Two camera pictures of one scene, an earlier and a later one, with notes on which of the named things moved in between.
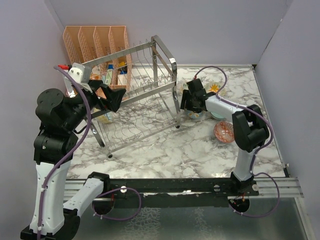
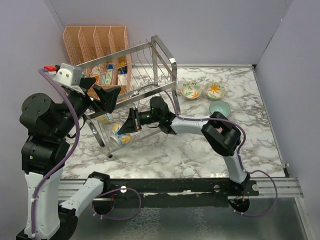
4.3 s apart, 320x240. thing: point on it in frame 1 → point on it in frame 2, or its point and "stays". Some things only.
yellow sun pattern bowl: (106, 118) stays
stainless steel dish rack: (149, 76) stays
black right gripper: (186, 96) → (132, 124)
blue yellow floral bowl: (191, 114) → (125, 138)
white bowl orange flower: (215, 87) stays
